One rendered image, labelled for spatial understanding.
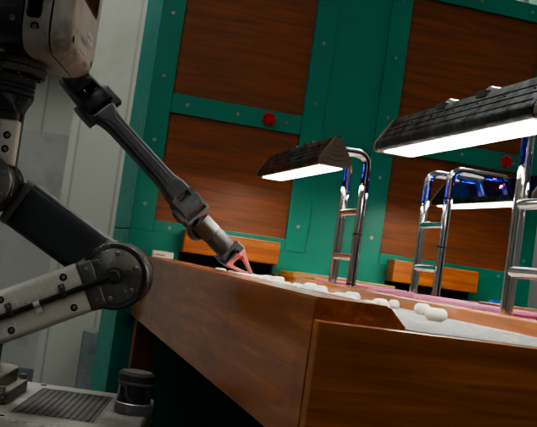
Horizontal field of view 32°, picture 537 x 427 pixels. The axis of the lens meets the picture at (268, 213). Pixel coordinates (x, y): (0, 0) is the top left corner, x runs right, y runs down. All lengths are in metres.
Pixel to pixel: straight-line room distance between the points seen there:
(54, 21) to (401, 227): 1.68
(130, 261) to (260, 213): 1.24
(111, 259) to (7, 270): 3.29
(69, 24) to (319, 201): 1.46
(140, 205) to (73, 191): 1.88
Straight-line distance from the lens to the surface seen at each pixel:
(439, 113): 1.65
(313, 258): 3.01
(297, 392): 1.15
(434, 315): 1.56
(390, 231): 3.11
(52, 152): 5.05
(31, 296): 1.81
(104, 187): 4.73
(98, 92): 2.59
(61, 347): 4.77
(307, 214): 3.00
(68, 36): 1.76
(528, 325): 1.51
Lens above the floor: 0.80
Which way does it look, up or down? 3 degrees up
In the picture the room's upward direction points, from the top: 8 degrees clockwise
